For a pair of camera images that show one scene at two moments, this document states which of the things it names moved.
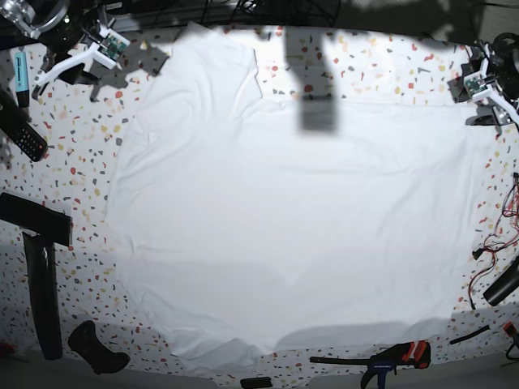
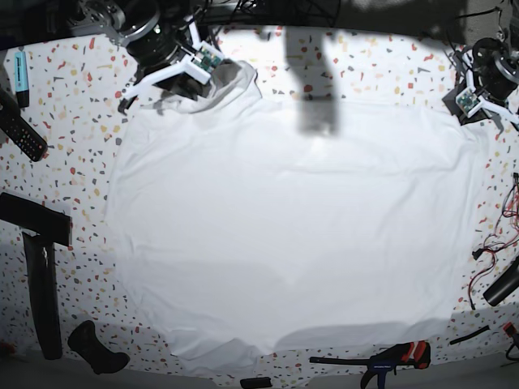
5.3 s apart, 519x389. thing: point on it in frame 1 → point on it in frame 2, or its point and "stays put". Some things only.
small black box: [256, 382] stays put
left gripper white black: [107, 49] → [204, 59]
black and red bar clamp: [417, 354] stays put
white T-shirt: [238, 220] stays put
